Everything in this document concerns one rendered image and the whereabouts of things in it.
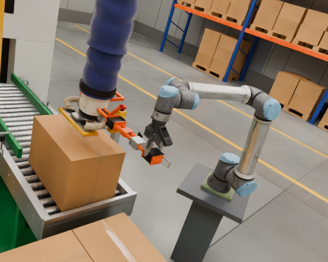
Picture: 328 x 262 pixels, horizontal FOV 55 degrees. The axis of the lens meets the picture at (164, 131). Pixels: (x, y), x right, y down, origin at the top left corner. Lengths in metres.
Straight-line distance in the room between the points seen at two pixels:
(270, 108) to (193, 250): 1.38
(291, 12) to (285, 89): 1.90
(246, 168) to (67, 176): 1.14
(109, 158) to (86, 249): 0.57
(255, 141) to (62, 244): 1.31
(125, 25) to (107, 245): 1.29
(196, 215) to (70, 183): 1.03
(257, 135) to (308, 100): 6.73
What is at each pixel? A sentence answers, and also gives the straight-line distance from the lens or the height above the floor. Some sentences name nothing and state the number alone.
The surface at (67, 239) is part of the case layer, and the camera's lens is 2.03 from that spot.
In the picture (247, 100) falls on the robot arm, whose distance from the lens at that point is 1.97.
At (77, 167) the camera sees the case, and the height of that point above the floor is 0.90.
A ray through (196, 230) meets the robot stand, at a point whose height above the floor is 0.39.
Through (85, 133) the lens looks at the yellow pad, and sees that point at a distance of 1.91.
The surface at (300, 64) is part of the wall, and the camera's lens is 10.11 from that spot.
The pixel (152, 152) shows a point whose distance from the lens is 1.63.
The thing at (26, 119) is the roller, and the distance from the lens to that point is 3.26.
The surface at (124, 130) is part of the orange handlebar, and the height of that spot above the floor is 1.24.
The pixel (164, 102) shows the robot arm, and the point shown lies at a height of 1.52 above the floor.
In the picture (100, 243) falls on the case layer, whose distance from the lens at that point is 2.04.
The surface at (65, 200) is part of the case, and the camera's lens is 2.13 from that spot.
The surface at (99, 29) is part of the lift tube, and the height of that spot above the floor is 1.71.
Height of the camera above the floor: 2.01
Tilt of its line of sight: 24 degrees down
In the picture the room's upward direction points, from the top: 17 degrees clockwise
